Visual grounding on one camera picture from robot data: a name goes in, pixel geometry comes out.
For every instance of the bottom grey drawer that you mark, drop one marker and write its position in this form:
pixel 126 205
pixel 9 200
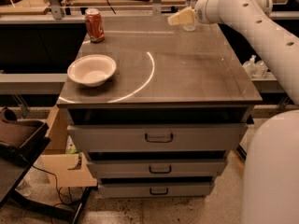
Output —
pixel 155 190

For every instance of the left clear pump bottle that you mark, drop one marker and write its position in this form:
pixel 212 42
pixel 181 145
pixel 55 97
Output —
pixel 249 66

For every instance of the orange soda can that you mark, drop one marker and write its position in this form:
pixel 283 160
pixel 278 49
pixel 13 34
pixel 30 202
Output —
pixel 93 21

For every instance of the middle grey drawer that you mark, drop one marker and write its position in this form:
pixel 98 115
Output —
pixel 156 168

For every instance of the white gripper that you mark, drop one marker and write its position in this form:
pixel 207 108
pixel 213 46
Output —
pixel 202 12

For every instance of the metal frame rail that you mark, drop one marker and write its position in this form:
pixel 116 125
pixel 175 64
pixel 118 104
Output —
pixel 124 10

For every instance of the cardboard box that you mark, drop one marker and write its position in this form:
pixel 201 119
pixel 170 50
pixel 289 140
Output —
pixel 67 169

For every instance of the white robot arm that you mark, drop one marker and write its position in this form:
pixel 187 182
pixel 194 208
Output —
pixel 271 173

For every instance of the top grey drawer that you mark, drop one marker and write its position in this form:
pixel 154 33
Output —
pixel 157 138

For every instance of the grey drawer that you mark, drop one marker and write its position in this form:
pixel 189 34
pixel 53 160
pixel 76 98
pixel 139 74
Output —
pixel 157 138
pixel 155 190
pixel 156 168

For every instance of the white paper bowl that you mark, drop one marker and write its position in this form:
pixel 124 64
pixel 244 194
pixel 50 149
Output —
pixel 92 70

